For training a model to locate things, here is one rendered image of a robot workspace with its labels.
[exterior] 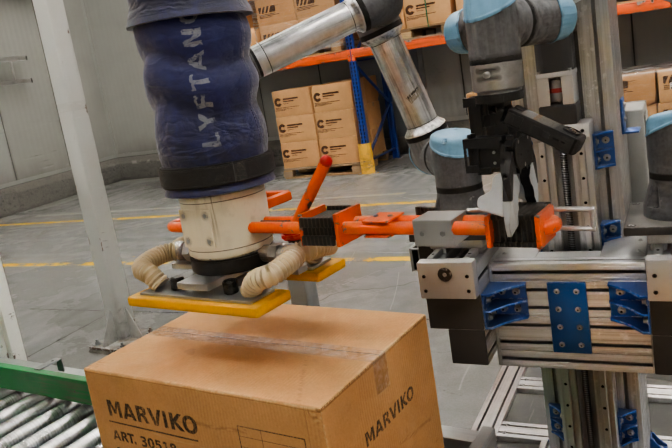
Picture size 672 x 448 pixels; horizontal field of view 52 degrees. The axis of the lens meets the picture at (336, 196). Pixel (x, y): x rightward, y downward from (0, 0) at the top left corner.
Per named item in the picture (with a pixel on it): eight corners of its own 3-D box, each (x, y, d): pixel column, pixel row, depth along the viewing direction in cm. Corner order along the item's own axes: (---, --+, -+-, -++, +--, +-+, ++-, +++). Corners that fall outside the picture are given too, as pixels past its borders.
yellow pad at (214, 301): (128, 306, 139) (122, 282, 138) (164, 289, 147) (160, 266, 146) (258, 319, 120) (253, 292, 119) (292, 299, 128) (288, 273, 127)
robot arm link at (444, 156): (445, 191, 168) (438, 136, 166) (426, 183, 181) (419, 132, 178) (491, 181, 170) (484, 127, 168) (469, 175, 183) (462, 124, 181)
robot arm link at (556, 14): (523, -3, 114) (475, 3, 109) (580, -15, 105) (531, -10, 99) (528, 46, 116) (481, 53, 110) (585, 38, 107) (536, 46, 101)
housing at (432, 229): (413, 247, 113) (410, 220, 112) (431, 235, 118) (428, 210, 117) (453, 248, 109) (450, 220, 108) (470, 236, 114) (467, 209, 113)
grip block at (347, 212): (299, 248, 124) (293, 215, 123) (329, 232, 132) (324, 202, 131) (338, 248, 119) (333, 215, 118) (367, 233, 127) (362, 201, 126)
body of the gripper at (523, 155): (485, 168, 111) (476, 92, 109) (538, 165, 106) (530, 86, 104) (465, 178, 105) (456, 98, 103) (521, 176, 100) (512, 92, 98)
